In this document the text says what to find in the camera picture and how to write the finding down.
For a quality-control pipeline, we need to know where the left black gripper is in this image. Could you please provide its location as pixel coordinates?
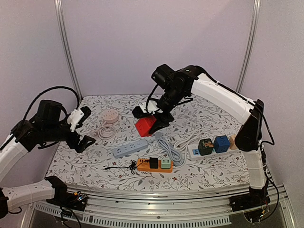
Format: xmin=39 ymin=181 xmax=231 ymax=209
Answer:
xmin=44 ymin=117 xmax=96 ymax=152

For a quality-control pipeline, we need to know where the red cube socket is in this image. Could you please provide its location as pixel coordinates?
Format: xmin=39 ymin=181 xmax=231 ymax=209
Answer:
xmin=135 ymin=115 xmax=156 ymax=137

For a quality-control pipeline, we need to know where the light blue power strip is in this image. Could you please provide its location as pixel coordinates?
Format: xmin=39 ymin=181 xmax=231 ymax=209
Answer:
xmin=112 ymin=132 xmax=186 ymax=167

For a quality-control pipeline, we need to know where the black power adapter with cable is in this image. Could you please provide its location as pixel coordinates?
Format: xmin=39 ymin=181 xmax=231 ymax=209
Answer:
xmin=104 ymin=157 xmax=158 ymax=174

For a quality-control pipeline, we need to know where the green plug adapter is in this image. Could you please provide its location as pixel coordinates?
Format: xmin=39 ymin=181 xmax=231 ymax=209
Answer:
xmin=161 ymin=159 xmax=172 ymax=170

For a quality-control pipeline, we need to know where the orange power strip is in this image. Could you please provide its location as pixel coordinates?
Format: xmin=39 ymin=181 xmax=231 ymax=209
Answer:
xmin=137 ymin=160 xmax=173 ymax=173

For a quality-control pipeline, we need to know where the white multicolour power strip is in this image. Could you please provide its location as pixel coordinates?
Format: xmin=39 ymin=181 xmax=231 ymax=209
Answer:
xmin=187 ymin=144 xmax=240 ymax=161

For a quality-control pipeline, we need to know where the dark green cube socket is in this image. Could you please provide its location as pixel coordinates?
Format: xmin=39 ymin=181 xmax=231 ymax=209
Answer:
xmin=198 ymin=138 xmax=214 ymax=156

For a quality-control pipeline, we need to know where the blue cube socket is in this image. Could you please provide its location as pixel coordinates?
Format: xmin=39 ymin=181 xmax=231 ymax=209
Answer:
xmin=213 ymin=135 xmax=230 ymax=153

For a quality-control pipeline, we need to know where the beige cube socket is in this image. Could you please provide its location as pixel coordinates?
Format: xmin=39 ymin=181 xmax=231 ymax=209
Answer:
xmin=229 ymin=134 xmax=238 ymax=150

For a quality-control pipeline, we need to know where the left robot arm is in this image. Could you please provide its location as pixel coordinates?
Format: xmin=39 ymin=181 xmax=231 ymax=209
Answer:
xmin=0 ymin=98 xmax=95 ymax=218

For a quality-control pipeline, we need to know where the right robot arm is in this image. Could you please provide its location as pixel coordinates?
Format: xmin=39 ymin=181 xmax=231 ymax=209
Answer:
xmin=140 ymin=64 xmax=273 ymax=211

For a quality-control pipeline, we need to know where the pink round power strip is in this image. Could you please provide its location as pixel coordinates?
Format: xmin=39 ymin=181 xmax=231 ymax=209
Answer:
xmin=95 ymin=109 xmax=119 ymax=140

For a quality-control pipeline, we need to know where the floral table mat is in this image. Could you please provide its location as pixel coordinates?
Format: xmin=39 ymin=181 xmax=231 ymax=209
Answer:
xmin=47 ymin=95 xmax=249 ymax=192

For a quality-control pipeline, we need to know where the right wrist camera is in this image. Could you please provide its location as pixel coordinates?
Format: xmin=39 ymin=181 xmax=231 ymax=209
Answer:
xmin=132 ymin=101 xmax=160 ymax=119

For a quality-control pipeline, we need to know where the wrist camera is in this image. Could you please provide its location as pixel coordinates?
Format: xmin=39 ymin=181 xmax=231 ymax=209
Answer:
xmin=66 ymin=106 xmax=92 ymax=132
xmin=132 ymin=101 xmax=160 ymax=119

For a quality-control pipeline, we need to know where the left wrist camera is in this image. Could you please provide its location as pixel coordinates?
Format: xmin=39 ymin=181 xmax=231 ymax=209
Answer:
xmin=66 ymin=106 xmax=92 ymax=132

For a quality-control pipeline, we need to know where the white coiled cable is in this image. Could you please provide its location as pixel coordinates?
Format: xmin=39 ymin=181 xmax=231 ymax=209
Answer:
xmin=174 ymin=130 xmax=202 ymax=152

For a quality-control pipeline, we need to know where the front aluminium rail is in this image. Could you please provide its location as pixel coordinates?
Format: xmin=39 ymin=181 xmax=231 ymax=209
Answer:
xmin=21 ymin=185 xmax=297 ymax=228

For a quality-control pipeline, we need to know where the left aluminium frame post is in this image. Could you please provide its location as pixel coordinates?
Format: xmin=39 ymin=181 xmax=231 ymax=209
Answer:
xmin=54 ymin=0 xmax=83 ymax=100

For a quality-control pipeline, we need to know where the aluminium frame post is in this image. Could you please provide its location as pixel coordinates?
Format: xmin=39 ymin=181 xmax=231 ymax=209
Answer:
xmin=54 ymin=0 xmax=83 ymax=100
xmin=236 ymin=0 xmax=261 ymax=93

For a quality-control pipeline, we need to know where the right aluminium frame post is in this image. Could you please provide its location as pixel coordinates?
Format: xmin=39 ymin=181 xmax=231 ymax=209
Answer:
xmin=236 ymin=0 xmax=261 ymax=93

